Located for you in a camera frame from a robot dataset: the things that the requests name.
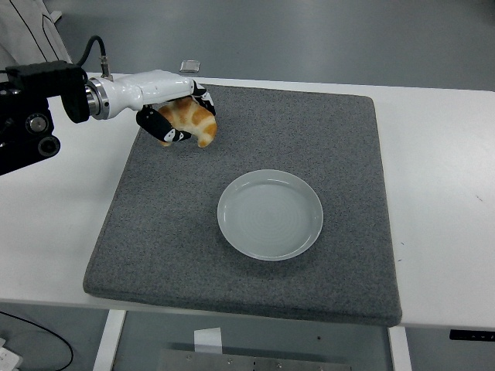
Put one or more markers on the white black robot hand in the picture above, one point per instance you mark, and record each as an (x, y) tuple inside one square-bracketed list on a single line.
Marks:
[(154, 87)]

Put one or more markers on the golden croissant bread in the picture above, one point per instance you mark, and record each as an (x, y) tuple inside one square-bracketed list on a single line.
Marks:
[(199, 118)]

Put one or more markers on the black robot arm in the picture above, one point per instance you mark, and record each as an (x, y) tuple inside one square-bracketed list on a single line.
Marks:
[(31, 116)]

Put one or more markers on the round grey plate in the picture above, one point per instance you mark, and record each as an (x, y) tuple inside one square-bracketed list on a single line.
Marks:
[(270, 216)]

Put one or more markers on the small metal floor socket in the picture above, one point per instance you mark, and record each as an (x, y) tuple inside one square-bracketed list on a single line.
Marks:
[(190, 66)]

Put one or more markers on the grey speckled table mat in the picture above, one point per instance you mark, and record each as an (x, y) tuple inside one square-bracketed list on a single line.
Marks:
[(251, 147)]

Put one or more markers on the person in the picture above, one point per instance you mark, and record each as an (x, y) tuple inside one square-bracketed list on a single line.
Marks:
[(27, 31)]

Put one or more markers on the white table leg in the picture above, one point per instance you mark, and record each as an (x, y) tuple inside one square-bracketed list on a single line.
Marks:
[(109, 340), (399, 349)]

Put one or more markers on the white floor device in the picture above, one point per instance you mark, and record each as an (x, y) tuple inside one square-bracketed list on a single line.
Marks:
[(8, 357)]

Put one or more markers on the black table control panel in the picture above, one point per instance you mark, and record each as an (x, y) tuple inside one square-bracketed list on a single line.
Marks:
[(472, 334)]

